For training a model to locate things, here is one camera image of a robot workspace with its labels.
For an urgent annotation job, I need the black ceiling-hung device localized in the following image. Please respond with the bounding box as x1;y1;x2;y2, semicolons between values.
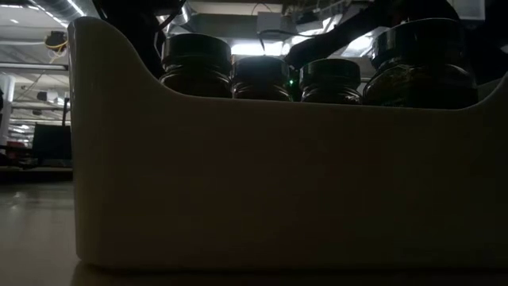
44;30;69;53

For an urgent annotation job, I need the silver ventilation duct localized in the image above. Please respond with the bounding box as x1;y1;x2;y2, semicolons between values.
31;0;100;25

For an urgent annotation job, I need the white plastic bin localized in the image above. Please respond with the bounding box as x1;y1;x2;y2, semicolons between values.
67;16;508;271

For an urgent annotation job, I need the green-lid spice jar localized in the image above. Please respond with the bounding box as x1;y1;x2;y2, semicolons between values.
363;17;479;110
299;58;362;105
232;56;293;102
159;33;233;99

